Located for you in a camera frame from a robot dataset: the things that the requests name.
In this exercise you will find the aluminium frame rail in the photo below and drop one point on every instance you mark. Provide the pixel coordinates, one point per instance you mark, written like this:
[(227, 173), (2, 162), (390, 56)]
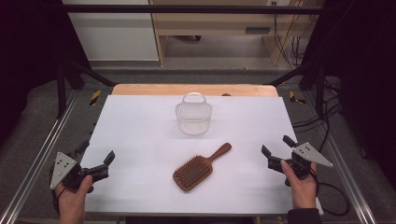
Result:
[(342, 168), (34, 165)]

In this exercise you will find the person's left hand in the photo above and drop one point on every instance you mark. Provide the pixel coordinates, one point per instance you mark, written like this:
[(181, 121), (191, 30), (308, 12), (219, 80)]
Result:
[(73, 202)]

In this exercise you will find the black horizontal frame bar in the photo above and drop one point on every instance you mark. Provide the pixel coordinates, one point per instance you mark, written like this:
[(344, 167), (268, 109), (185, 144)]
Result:
[(186, 9)]

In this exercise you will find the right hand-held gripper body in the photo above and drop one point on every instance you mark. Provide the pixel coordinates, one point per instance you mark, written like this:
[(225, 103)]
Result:
[(306, 154)]

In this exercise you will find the person's right hand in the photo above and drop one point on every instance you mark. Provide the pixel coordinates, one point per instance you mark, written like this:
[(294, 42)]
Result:
[(302, 191)]

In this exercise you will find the light wooden desk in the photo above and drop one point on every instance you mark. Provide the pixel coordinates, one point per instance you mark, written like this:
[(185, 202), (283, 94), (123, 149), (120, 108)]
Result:
[(211, 21)]

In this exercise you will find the black frame strut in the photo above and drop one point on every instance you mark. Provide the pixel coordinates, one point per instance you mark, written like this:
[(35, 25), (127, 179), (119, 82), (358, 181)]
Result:
[(61, 90), (319, 90)]

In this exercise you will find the black curtain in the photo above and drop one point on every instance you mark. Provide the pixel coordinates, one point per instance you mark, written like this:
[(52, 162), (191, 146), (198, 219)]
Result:
[(367, 77), (28, 56)]

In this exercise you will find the yellow black tape marker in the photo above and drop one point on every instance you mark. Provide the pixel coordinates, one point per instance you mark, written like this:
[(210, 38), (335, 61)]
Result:
[(95, 97)]

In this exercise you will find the white cabinet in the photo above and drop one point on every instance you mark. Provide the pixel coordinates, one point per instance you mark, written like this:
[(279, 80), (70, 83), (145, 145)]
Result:
[(115, 34)]

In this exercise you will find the white slatted plastic basket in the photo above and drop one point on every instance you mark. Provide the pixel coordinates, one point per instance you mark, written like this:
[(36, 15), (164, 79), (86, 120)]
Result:
[(193, 119)]

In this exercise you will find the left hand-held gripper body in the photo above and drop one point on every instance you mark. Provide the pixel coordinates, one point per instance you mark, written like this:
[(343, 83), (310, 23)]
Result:
[(62, 169)]

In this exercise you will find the brown wooden hairbrush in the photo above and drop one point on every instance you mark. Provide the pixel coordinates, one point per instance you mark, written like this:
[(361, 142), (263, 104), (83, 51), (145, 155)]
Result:
[(193, 171)]

